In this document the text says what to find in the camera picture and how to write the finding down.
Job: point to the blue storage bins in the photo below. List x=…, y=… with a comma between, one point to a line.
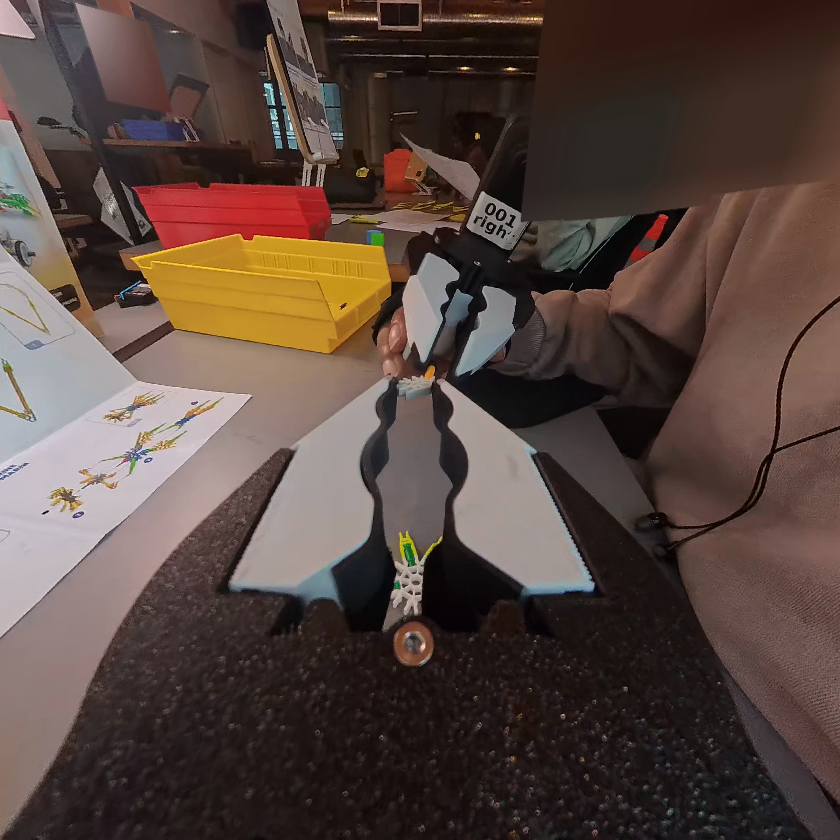
x=154, y=130

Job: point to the person's right hand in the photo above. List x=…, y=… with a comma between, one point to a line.
x=396, y=344

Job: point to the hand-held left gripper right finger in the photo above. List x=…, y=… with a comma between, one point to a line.
x=525, y=525

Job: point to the yellow plastic bin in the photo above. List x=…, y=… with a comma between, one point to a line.
x=262, y=295

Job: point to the black padded cushion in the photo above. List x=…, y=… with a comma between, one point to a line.
x=525, y=400

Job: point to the white hanging banner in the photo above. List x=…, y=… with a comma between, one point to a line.
x=305, y=85

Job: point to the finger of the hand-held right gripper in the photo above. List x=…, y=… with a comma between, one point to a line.
x=492, y=328
x=426, y=302

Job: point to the cluttered work table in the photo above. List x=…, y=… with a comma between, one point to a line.
x=407, y=229

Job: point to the person's beige hoodie torso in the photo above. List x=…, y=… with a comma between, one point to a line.
x=754, y=459

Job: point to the person's right forearm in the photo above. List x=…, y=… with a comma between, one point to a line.
x=577, y=341

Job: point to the orange chair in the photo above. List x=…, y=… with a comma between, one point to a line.
x=396, y=170

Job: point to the stack of red bins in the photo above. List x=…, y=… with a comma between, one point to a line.
x=229, y=210

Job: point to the black device with blue light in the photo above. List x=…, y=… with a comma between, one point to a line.
x=134, y=296

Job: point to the printed paper sheet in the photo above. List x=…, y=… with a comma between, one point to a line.
x=118, y=203

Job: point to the toy instruction sheet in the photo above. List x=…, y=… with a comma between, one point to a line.
x=98, y=446

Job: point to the dark paned window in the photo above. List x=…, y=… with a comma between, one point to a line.
x=331, y=111

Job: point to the silver ventilation duct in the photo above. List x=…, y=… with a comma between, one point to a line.
x=446, y=39

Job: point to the grey desk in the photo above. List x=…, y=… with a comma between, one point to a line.
x=262, y=387

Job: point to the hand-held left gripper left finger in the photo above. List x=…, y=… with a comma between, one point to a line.
x=302, y=525

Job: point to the toy construction model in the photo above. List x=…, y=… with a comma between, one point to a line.
x=408, y=584

